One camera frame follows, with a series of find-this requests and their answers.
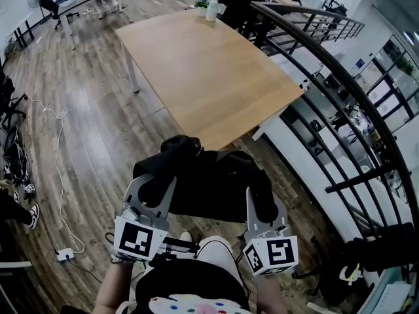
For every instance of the person's white shoe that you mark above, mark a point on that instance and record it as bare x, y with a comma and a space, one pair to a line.
186, 236

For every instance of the white mug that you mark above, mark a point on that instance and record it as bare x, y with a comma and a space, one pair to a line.
212, 11

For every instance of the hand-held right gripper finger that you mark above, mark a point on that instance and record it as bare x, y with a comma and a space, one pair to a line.
281, 218
252, 211

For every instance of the white cart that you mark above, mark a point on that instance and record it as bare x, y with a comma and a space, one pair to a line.
389, 293

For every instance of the person's left forearm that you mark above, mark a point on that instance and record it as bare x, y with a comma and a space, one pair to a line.
111, 286

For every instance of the pile of black equipment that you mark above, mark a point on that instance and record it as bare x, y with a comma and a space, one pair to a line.
16, 162

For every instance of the small potted plant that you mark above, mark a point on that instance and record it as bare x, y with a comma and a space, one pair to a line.
202, 8

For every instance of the black top with dotted patch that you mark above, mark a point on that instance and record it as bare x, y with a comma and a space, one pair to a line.
186, 276

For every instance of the white and yellow toy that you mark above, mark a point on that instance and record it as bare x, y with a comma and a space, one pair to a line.
350, 273

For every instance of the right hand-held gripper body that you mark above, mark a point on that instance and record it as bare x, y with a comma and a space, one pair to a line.
278, 252

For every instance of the black high-back chair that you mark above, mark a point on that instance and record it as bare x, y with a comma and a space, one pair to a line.
242, 8

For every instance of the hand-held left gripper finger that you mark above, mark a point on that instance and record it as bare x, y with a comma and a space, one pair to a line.
168, 201
134, 188

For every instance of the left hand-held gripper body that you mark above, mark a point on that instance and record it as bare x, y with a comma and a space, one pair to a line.
135, 240

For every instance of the white power strip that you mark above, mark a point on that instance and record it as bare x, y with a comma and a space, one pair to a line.
65, 254

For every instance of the black padded chair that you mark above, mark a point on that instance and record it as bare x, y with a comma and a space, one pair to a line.
376, 250

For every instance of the person's white trousers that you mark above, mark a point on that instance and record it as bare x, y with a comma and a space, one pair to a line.
216, 250

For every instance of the white desk with black legs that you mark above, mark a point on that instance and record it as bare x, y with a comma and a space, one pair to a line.
23, 28

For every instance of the black bag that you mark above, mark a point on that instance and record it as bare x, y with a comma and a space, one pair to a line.
212, 185

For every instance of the wooden table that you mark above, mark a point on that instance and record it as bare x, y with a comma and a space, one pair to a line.
203, 70

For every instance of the black metal railing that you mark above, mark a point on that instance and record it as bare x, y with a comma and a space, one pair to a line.
370, 110

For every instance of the person's right forearm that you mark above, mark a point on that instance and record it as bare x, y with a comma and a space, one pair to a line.
270, 293

